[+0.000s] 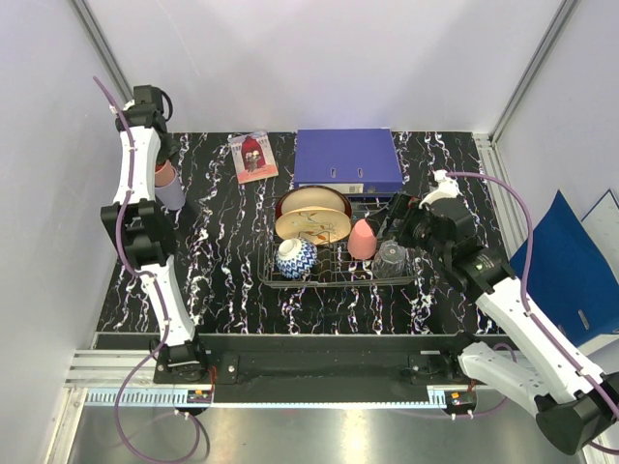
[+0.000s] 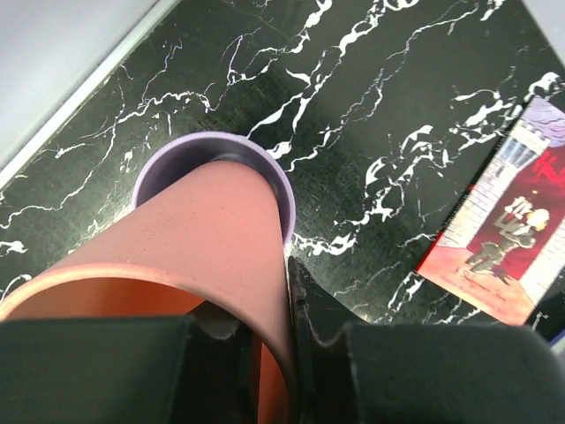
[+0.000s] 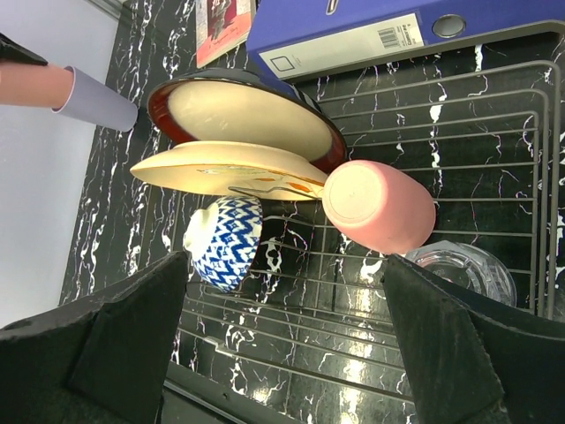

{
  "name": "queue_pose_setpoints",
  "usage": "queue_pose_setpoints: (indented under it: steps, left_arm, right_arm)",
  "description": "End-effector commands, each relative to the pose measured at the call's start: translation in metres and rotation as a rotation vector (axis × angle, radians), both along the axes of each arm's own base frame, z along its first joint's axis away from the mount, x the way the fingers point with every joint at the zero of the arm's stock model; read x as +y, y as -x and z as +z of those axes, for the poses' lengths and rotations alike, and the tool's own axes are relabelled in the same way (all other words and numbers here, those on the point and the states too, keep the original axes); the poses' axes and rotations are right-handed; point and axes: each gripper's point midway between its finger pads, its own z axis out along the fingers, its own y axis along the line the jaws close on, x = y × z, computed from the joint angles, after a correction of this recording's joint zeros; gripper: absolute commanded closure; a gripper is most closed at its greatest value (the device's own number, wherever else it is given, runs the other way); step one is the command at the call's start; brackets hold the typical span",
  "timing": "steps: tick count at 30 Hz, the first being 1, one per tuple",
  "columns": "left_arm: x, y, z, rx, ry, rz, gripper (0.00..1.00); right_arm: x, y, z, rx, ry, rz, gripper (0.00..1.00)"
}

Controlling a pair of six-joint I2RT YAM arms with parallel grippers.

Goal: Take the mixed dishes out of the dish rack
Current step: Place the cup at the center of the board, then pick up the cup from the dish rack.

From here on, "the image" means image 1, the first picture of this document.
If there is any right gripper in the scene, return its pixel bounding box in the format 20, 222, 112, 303
365, 190, 451, 264

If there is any pink plastic cup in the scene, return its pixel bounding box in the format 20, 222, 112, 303
347, 219, 377, 260
154, 160, 176, 188

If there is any lavender plastic cup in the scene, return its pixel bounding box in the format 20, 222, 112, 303
155, 175, 186, 211

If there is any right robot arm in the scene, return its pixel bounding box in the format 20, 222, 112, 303
367, 193, 618, 455

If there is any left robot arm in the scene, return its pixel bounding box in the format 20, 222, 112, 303
100, 85, 209, 384

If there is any clear glass tumbler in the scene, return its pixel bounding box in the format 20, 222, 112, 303
371, 240, 408, 279

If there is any cream floral plate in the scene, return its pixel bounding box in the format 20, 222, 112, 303
275, 207, 352, 246

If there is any red rimmed cream plate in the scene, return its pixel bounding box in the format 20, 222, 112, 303
276, 186, 352, 218

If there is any blue white patterned bowl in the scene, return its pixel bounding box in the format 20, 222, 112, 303
276, 238, 317, 279

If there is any red illustrated booklet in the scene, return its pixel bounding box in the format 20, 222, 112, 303
228, 130, 279, 185

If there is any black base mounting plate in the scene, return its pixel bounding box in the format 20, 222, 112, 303
91, 332, 518, 405

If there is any black wire dish rack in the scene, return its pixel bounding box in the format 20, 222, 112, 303
257, 198, 415, 288

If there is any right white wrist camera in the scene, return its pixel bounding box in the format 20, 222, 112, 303
419, 169, 460, 209

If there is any blue ring binder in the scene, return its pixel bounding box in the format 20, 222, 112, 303
293, 129, 403, 194

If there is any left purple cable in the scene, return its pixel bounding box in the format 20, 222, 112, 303
92, 75, 210, 463

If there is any white cable duct rail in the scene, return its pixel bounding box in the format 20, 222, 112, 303
85, 388, 214, 408

